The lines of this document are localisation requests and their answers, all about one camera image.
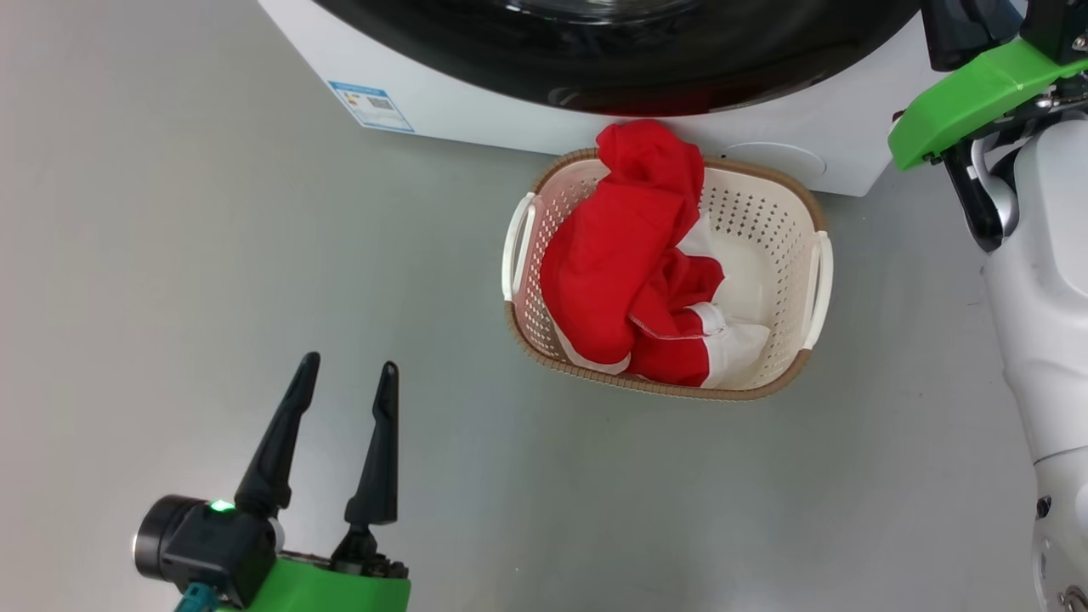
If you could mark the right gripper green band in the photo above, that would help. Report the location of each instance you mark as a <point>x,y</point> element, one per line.
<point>969,102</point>

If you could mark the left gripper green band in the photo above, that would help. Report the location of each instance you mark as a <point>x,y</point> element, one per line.
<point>340,591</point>

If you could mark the black round washer door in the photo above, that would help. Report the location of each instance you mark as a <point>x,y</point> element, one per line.
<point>680,59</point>

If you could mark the red and white garment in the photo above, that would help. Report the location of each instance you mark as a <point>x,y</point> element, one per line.
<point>612,255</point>

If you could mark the right arm white grey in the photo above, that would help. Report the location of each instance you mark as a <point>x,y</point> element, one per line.
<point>1045,297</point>

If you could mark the cream laundry basket brown rim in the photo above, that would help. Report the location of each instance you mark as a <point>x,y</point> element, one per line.
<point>765,212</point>

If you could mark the white front-load washing machine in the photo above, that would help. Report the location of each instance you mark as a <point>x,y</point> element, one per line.
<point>476,110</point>

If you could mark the round white filter cover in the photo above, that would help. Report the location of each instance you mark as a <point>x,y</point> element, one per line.
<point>778,160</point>

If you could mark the blue energy label sticker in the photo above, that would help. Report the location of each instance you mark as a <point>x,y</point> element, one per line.
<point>371,106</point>

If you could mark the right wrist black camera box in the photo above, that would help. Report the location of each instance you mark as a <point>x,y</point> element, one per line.
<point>969,34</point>

